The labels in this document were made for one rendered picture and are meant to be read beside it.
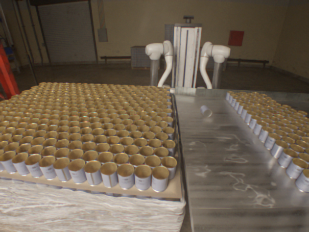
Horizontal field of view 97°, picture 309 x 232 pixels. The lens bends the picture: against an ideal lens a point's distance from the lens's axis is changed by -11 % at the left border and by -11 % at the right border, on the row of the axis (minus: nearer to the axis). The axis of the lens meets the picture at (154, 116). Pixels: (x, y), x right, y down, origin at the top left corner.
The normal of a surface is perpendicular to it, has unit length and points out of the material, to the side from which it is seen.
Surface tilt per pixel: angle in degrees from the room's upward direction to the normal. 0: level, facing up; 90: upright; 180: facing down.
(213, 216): 0
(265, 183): 0
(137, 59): 90
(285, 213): 0
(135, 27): 90
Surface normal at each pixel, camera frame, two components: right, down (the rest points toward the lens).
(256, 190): 0.00, -0.88
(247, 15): -0.06, 0.48
